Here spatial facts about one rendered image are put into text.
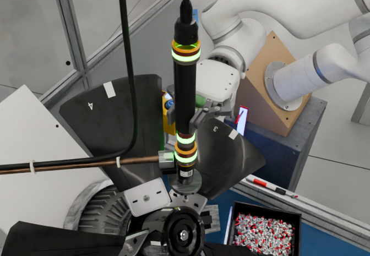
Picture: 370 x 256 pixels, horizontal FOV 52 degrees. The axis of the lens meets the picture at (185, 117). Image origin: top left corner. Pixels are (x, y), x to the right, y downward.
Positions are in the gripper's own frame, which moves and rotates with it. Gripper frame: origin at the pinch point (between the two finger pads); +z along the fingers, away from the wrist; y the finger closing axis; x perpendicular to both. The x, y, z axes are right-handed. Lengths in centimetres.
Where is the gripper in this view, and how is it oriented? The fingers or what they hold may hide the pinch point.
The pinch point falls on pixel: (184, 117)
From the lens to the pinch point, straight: 69.7
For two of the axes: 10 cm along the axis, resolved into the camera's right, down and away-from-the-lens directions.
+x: 0.1, -7.0, -7.1
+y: -8.8, -3.5, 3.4
